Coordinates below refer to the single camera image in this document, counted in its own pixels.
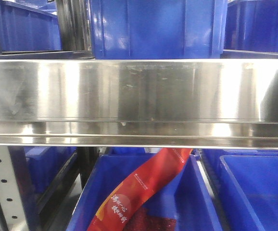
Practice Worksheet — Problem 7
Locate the blue crate upper left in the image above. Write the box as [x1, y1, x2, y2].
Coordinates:
[0, 0, 62, 51]

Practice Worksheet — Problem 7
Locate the blue crate lower shelf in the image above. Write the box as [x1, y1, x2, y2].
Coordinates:
[66, 154, 222, 231]

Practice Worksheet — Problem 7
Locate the large blue ribbed crate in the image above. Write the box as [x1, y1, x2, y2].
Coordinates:
[89, 0, 227, 59]

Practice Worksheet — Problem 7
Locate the white perforated rack post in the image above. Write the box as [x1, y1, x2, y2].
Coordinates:
[0, 146, 31, 231]

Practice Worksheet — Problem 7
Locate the stainless steel shelf rail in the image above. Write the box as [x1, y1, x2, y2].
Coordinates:
[0, 59, 278, 149]

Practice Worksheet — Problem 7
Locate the narrow blue bin behind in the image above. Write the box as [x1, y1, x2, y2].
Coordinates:
[224, 0, 278, 53]

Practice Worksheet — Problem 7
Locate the red printed snack bag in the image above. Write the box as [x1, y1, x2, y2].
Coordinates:
[87, 148, 193, 231]

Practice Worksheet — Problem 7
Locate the blue crate lower right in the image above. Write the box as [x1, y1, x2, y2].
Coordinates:
[202, 149, 278, 231]

